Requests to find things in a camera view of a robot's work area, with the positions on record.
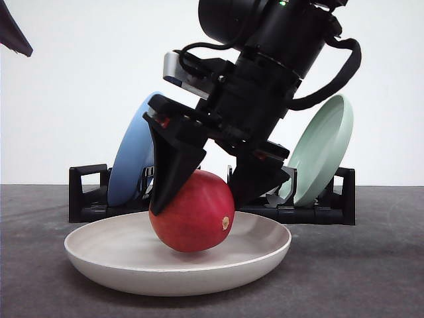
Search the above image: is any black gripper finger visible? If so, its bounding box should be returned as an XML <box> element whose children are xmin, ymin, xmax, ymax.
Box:
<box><xmin>143</xmin><ymin>114</ymin><xmax>206</xmax><ymax>215</ymax></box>
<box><xmin>232</xmin><ymin>155</ymin><xmax>290</xmax><ymax>210</ymax></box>
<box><xmin>0</xmin><ymin>0</ymin><xmax>33</xmax><ymax>57</ymax></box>

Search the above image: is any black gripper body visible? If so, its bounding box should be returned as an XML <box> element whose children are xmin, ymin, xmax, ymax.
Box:
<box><xmin>143</xmin><ymin>56</ymin><xmax>302</xmax><ymax>160</ymax></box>

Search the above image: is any red pomegranate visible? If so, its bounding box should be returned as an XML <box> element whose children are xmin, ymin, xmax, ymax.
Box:
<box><xmin>149</xmin><ymin>170</ymin><xmax>235</xmax><ymax>253</ymax></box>

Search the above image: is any white plate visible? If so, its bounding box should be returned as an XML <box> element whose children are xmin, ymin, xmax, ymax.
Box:
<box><xmin>64</xmin><ymin>213</ymin><xmax>292</xmax><ymax>296</ymax></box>

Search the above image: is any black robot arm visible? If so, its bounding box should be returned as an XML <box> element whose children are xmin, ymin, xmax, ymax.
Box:
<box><xmin>143</xmin><ymin>0</ymin><xmax>345</xmax><ymax>216</ymax></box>

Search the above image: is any blue plate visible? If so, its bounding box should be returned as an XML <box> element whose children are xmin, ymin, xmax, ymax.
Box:
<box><xmin>108</xmin><ymin>92</ymin><xmax>160</xmax><ymax>206</ymax></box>

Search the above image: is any green plate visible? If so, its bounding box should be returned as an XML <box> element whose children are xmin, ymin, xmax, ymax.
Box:
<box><xmin>280</xmin><ymin>95</ymin><xmax>353</xmax><ymax>207</ymax></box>

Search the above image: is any black plastic dish rack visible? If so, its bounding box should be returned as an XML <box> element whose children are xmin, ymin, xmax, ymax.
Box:
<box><xmin>68</xmin><ymin>164</ymin><xmax>356</xmax><ymax>225</ymax></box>

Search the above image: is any black cable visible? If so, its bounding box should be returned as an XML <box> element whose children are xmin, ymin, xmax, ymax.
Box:
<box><xmin>288</xmin><ymin>34</ymin><xmax>362</xmax><ymax>109</ymax></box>

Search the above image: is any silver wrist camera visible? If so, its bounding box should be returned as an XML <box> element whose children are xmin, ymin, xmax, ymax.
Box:
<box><xmin>163</xmin><ymin>52</ymin><xmax>211</xmax><ymax>99</ymax></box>

